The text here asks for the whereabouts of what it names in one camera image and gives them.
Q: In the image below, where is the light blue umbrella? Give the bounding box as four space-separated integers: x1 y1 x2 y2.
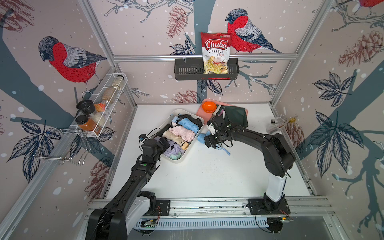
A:
198 131 231 156
172 115 203 134

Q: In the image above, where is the pink umbrella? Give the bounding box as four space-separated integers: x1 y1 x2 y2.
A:
169 126 196 142

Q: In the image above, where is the cream plastic storage box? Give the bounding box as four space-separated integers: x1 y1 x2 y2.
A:
155 109 205 163

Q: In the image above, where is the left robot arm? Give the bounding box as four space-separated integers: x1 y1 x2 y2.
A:
85 137 170 240

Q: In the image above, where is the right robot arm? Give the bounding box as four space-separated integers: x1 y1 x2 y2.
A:
204 116 295 211

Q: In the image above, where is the dark green cloth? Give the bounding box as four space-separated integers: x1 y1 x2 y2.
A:
223 106 249 128

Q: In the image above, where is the pink plastic tray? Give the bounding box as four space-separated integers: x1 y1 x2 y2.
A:
196 99 248 123

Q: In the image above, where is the orange plastic bowl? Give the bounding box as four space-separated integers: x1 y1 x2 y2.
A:
202 101 217 114

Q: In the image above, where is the amber jar black lid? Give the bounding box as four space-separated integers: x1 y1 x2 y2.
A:
75 115 97 131

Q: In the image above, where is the black lid spice jar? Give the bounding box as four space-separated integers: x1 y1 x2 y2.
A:
76 100 96 115

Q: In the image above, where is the Chuba cassava chips bag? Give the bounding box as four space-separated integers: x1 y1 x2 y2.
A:
201 33 232 74

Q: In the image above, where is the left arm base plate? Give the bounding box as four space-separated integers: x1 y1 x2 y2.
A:
144 200 171 217

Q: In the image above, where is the white wire spice rack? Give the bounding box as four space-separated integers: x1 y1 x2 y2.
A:
68 73 127 138

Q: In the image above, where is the black wire wall basket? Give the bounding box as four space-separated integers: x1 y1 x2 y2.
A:
174 59 240 81

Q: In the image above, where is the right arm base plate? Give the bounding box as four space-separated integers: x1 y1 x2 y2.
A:
246 197 291 215

